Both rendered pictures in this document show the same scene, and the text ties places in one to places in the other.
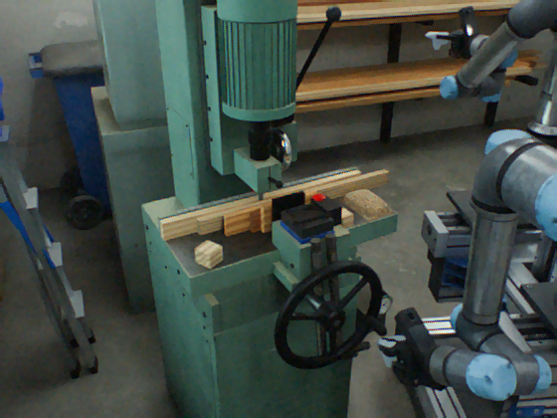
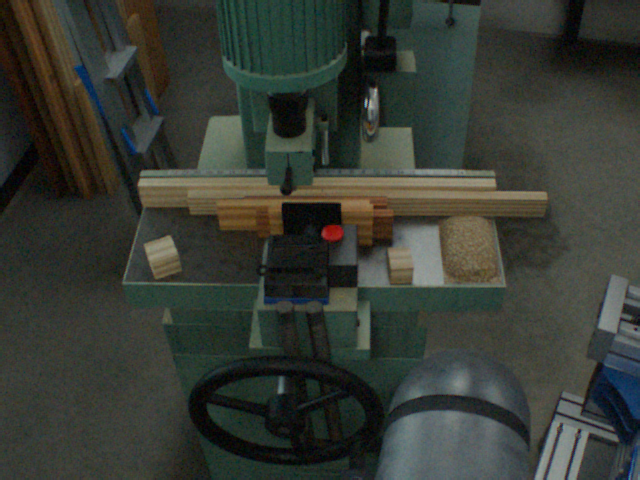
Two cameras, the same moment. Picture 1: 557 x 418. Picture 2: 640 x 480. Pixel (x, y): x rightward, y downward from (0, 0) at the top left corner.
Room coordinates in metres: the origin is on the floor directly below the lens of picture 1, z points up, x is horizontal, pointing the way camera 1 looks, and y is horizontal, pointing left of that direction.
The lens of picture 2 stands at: (0.51, -0.48, 1.77)
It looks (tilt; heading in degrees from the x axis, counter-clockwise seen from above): 46 degrees down; 33
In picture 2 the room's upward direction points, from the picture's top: 2 degrees counter-clockwise
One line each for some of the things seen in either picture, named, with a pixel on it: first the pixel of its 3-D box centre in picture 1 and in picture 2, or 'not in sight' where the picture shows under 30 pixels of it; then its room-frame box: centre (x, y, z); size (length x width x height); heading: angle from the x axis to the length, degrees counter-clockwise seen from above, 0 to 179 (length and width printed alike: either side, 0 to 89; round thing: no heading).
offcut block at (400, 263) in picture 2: (342, 218); (400, 265); (1.22, -0.16, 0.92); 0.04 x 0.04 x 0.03; 34
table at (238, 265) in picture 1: (291, 241); (313, 271); (1.18, -0.03, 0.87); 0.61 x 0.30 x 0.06; 119
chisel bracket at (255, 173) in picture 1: (258, 170); (293, 144); (1.27, 0.06, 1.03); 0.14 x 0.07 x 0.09; 29
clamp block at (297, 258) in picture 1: (309, 243); (310, 294); (1.10, -0.07, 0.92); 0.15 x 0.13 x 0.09; 119
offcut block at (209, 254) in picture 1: (209, 254); (163, 257); (1.05, 0.16, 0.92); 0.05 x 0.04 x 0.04; 55
